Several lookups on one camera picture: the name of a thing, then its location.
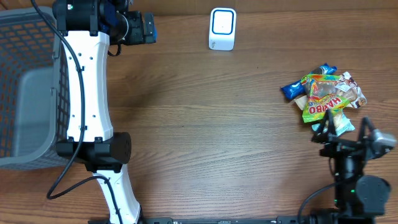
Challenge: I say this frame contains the green Haribo gummy bag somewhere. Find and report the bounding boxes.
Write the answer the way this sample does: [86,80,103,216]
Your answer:
[301,74,349,123]

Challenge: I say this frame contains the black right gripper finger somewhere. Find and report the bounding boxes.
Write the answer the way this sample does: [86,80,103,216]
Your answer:
[311,109,337,144]
[358,116,376,142]

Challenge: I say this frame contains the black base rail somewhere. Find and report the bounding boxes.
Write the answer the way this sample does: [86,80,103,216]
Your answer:
[88,215,366,224]

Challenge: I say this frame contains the white barcode scanner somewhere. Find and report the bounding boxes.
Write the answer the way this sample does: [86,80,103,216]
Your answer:
[208,7,237,51]

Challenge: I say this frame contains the light teal snack packet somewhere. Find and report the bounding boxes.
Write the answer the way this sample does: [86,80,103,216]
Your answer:
[312,110,355,136]

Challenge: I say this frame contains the beige brown cookie bag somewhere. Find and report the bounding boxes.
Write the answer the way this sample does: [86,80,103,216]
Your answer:
[294,72,367,111]

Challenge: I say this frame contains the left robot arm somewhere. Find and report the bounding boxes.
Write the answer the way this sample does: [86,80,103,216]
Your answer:
[52,0,157,223]

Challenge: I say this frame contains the blue Oreo cookie packet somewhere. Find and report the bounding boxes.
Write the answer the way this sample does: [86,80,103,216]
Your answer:
[280,63,337,100]

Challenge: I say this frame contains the grey plastic shopping basket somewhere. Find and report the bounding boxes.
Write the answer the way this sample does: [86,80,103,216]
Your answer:
[1,8,70,170]

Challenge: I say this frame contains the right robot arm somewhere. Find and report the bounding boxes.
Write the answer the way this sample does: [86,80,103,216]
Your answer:
[308,110,397,224]

